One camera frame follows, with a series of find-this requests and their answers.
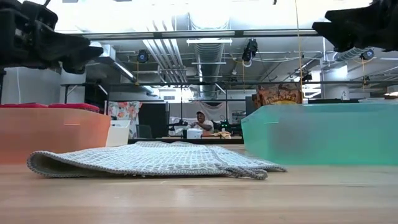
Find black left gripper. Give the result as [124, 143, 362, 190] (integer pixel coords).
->
[0, 0, 104, 75]

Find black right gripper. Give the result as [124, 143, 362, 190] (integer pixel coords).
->
[312, 0, 398, 53]

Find orange spice packet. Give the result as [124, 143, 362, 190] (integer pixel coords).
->
[252, 83, 304, 106]

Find floral cloth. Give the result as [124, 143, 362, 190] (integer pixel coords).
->
[107, 101, 142, 139]

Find orange translucent plastic bin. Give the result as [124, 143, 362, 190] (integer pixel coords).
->
[0, 107, 112, 165]

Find white plastic bin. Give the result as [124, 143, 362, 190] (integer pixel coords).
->
[105, 119, 131, 147]

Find green silicone mat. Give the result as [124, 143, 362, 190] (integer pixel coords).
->
[241, 103, 398, 166]

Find grey woven dish cloth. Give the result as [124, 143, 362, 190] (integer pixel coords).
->
[26, 141, 287, 180]

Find white box appliance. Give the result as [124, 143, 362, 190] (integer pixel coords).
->
[185, 128, 203, 139]

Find person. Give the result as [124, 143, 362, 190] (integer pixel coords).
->
[186, 110, 215, 131]

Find grey hanging sheet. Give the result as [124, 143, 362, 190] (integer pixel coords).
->
[169, 101, 246, 125]

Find background robot with green lights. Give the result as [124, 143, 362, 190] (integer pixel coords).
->
[219, 119, 243, 136]

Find corrugated ceiling duct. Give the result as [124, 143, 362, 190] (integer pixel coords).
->
[194, 42, 225, 100]
[334, 46, 371, 62]

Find black ceiling-hung camera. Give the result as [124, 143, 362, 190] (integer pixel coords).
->
[241, 39, 259, 63]

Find black aluminium rig frame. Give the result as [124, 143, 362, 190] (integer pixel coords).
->
[127, 138, 244, 146]

